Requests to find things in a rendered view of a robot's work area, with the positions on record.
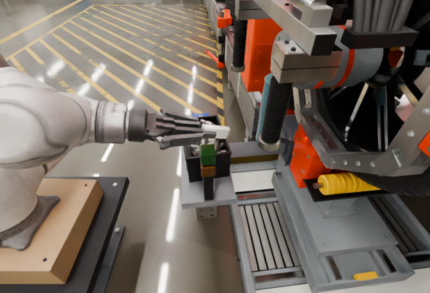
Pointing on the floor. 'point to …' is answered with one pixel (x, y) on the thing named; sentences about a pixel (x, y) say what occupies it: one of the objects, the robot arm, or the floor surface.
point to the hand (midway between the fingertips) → (215, 131)
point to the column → (206, 212)
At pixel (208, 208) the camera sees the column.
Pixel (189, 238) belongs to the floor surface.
